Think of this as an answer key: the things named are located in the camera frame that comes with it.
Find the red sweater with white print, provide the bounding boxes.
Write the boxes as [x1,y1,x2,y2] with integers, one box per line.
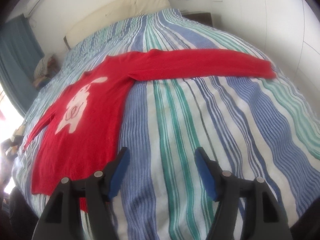
[26,49,275,216]

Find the pile of clothes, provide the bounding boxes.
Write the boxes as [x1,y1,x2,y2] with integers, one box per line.
[33,54,60,90]

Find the striped blue green bed cover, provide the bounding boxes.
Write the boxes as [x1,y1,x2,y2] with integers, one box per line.
[24,9,319,239]

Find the teal curtain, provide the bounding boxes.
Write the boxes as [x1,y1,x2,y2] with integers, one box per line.
[1,15,44,116]

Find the dark bedside table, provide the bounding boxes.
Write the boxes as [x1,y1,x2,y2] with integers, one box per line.
[182,12,213,27]

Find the cream padded headboard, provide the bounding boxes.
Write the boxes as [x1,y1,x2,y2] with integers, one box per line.
[63,0,171,49]

